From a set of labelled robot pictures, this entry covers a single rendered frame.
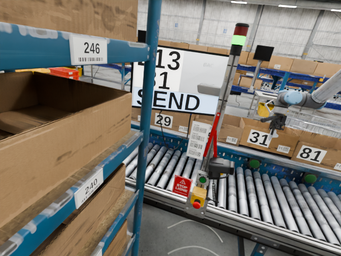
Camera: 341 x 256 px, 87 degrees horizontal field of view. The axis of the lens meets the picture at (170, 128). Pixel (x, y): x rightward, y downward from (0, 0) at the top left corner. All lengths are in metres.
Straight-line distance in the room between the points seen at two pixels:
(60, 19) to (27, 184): 0.19
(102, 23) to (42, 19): 0.10
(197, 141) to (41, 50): 0.78
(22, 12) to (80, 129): 0.16
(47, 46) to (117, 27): 0.16
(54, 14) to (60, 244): 0.34
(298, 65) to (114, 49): 6.02
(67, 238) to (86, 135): 0.19
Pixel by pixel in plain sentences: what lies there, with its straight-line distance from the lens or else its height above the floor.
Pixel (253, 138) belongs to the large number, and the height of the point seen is 0.99.
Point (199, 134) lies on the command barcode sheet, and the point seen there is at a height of 1.18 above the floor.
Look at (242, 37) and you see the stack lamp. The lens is 0.81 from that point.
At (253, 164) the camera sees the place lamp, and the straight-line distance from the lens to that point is 1.56.
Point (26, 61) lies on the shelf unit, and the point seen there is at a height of 1.52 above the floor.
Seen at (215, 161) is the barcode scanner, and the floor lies 1.09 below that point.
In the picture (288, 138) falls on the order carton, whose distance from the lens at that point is 1.61.
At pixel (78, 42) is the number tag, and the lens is 0.24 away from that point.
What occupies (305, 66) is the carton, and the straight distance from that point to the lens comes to 6.26.
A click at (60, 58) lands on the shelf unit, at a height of 1.52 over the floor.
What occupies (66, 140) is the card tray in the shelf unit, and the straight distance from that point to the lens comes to 0.30.
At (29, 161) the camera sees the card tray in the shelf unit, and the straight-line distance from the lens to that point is 0.27.
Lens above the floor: 1.54
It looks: 24 degrees down
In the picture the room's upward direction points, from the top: 8 degrees clockwise
